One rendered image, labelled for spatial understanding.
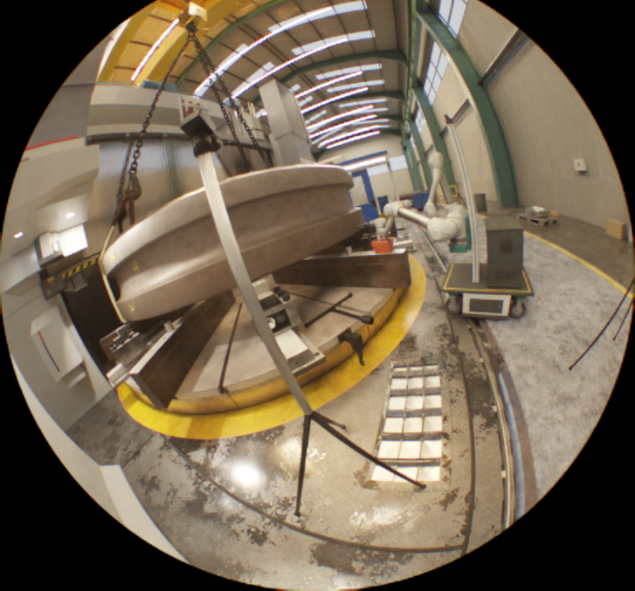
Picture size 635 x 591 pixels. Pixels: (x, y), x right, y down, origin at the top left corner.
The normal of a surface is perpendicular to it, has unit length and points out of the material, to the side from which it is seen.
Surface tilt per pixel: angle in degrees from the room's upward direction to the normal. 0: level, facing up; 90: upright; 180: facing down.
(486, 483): 0
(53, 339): 90
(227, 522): 0
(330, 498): 0
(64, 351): 90
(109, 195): 90
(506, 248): 90
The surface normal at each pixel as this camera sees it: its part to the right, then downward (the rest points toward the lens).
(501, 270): -0.66, 0.40
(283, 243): 0.54, 0.10
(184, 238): 0.23, 0.22
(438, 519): -0.28, -0.92
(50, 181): 0.89, -0.14
